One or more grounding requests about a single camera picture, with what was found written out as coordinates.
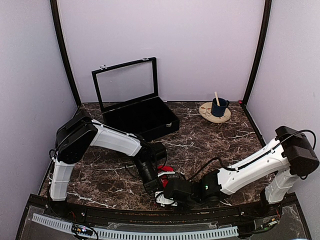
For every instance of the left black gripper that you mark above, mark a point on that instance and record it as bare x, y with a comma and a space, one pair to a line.
154, 183

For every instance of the red and beige sock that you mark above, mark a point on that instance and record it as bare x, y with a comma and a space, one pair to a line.
163, 173

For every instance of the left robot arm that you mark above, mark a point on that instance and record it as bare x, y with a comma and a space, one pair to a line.
76, 136

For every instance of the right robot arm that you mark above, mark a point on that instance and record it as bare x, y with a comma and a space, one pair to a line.
290, 155

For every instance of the black display case box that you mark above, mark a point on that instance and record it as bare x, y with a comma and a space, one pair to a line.
128, 97

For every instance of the dark blue mug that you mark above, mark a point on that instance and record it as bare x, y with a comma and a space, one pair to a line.
218, 110

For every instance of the small green circuit board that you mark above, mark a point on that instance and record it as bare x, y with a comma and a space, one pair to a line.
81, 230

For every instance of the wooden stick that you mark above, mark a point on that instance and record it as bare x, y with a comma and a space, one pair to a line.
217, 98

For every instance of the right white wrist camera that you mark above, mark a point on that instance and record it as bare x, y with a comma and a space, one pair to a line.
162, 201

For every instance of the black front rail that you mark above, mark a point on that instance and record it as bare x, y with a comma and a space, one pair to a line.
237, 214

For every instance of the white slotted cable duct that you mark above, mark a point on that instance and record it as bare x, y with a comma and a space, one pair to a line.
138, 232

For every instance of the left black frame post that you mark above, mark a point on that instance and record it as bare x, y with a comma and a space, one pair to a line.
63, 51

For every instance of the black frame post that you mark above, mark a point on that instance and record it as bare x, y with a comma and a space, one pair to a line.
63, 51
259, 51

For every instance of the right black frame post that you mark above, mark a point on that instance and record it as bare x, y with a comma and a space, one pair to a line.
259, 51

